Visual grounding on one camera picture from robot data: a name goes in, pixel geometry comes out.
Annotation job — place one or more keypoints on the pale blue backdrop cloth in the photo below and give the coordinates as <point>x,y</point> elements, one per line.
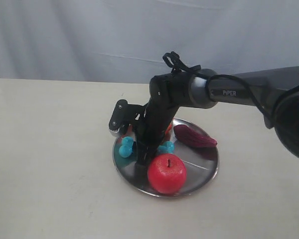
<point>124,40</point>

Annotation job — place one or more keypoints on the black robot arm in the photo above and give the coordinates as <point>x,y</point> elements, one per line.
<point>274,92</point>

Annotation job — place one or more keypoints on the purple toy sweet potato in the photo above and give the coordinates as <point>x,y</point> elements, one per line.
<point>191,138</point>

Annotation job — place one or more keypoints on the orange toy pumpkin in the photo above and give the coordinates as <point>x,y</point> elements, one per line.
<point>130,130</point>

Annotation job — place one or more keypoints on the round steel divided plate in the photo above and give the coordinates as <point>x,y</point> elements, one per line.
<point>201,164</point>

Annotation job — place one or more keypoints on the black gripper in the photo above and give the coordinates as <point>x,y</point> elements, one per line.
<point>168,93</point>

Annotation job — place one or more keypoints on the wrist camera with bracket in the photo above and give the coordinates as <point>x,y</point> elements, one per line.
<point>124,115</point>

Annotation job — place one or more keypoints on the red toy apple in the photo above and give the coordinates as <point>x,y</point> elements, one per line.
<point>167,173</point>

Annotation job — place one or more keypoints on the turquoise toy bone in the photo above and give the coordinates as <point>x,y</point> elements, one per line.
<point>128,147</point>

